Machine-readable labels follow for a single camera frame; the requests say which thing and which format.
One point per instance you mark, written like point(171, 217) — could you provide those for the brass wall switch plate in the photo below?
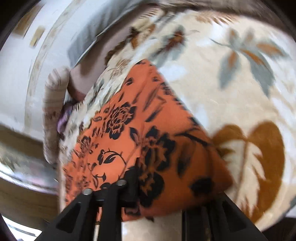
point(37, 36)

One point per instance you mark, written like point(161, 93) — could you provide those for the wooden door with glass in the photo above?
point(29, 186)

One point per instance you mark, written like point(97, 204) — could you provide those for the purple satin cloth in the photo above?
point(64, 116)

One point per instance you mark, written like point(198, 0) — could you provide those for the mauve bed sheet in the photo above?
point(131, 29)

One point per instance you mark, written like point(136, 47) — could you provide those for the cream leaf-print fleece blanket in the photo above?
point(236, 76)

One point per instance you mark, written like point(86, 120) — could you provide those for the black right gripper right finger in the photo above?
point(205, 222)

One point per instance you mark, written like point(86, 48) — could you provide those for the grey quilted pillow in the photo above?
point(104, 17)

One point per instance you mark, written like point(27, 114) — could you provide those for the beige brown-striped bolster pillow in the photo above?
point(53, 101)

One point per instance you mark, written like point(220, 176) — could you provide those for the orange black floral garment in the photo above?
point(146, 126)

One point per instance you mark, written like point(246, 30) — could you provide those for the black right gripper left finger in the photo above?
point(121, 194)

